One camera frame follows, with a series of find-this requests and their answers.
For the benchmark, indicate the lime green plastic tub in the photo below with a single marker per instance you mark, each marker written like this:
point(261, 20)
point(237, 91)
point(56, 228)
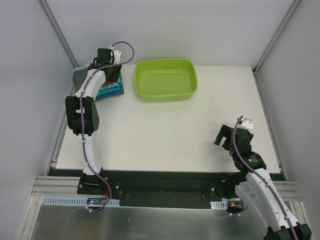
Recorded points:
point(168, 79)

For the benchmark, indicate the teal folded t-shirt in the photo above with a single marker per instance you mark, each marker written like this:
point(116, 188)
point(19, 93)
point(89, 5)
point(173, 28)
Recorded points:
point(114, 89)

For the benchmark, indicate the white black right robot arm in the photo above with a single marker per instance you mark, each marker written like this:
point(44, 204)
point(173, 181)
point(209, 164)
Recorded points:
point(253, 184)

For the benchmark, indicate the light blue printed folded t-shirt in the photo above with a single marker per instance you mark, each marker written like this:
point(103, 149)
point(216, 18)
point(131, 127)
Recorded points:
point(86, 68)

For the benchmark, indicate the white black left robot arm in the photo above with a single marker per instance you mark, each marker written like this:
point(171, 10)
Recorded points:
point(81, 111)

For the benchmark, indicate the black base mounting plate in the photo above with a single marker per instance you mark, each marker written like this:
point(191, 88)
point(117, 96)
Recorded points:
point(157, 189)

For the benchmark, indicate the left aluminium frame post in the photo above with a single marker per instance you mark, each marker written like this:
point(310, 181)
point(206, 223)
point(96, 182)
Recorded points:
point(58, 32)

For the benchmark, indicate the aluminium front rail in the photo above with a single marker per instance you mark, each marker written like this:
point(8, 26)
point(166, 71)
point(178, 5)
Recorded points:
point(68, 185)

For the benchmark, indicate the right aluminium frame post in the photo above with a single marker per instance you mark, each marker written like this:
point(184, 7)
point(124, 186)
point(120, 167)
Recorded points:
point(275, 37)

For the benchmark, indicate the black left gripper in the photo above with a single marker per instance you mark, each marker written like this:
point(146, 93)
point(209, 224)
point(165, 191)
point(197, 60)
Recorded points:
point(113, 75)

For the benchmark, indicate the left white slotted cable duct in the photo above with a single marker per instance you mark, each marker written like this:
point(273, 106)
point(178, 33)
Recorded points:
point(76, 201)

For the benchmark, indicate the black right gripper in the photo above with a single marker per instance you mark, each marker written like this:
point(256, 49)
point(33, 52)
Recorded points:
point(227, 135)

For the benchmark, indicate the right white slotted cable duct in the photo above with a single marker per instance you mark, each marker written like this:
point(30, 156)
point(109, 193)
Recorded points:
point(219, 205)

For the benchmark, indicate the white slotted cable duct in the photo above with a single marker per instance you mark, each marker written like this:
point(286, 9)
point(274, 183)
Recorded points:
point(76, 201)
point(219, 205)

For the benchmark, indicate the aluminium frame post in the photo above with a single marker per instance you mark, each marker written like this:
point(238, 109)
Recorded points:
point(58, 32)
point(275, 37)

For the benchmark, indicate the dark grey t-shirt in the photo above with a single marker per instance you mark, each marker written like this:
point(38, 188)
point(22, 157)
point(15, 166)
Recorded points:
point(79, 78)

